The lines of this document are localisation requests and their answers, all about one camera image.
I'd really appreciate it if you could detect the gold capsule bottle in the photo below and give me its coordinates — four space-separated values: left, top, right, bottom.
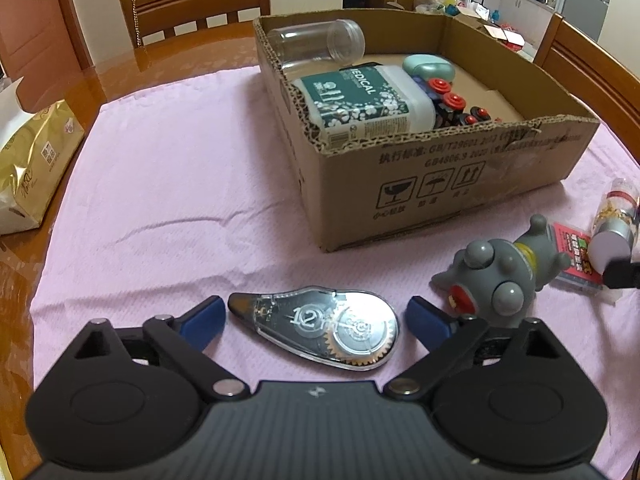
588 178 639 274

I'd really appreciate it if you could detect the black toy train car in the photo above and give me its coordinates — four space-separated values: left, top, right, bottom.
412 76 492 129

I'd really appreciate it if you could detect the green label medical bottle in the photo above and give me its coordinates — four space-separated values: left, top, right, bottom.
294 65 436 148

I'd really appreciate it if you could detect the mint green oval case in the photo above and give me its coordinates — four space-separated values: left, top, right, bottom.
402 54 456 82

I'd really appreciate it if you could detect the clear plastic jar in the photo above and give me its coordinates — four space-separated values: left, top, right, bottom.
267 20 366 66

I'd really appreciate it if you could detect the red clear card box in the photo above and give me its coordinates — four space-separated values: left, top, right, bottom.
550 221 604 295

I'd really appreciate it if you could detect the grey toy figure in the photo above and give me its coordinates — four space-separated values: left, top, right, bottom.
431 214 570 327

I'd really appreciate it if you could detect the clear correction tape dispenser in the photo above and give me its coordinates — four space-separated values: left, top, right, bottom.
227 286 400 372

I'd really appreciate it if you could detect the pink table cloth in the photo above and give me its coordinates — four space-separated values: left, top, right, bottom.
28 62 640 478

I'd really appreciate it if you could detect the wooden chair right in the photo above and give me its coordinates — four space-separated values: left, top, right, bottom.
534 14 640 158

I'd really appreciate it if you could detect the wooden chair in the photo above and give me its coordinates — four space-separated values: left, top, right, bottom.
534 14 640 158
117 0 272 50

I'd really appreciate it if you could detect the cardboard box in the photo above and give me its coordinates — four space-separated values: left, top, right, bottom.
254 9 598 252

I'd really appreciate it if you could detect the gold tissue pack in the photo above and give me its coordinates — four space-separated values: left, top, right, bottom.
0 80 85 235

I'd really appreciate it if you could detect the brown wooden door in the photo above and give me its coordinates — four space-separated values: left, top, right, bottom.
1 0 89 107

